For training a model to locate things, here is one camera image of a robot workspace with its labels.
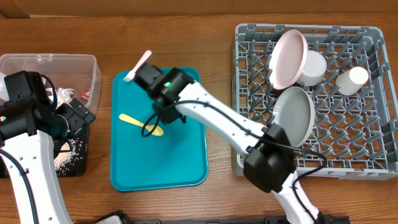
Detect red sauce packet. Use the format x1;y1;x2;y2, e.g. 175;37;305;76
80;90;90;101

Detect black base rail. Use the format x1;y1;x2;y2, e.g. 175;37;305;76
130;215;351;224

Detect white rice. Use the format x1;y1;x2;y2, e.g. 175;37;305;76
53;138;84;175

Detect grey round plate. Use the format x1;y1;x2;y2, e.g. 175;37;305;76
272;86;315;147

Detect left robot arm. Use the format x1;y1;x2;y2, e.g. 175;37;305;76
1;70;95;223

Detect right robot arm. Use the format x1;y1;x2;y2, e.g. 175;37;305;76
133;63;325;224

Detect teal plastic tray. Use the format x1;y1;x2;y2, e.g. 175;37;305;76
110;71;208;192

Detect white plastic cup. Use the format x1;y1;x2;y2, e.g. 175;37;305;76
335;67;369;95

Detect clear plastic bin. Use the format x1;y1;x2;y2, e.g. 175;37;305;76
1;54;102;114

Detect grey bowl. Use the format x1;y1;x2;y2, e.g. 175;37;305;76
297;50;326;86

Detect grey dishwasher rack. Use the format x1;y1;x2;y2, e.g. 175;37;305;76
232;24;397;180

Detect white plastic fork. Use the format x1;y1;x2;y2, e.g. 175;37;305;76
123;50;152;82

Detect pink round plate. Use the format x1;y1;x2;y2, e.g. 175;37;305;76
269;30;308;90

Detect white napkin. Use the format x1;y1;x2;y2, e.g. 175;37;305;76
46;88;75;107

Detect yellow plastic spoon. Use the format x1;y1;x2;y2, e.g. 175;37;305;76
119;113;164;136

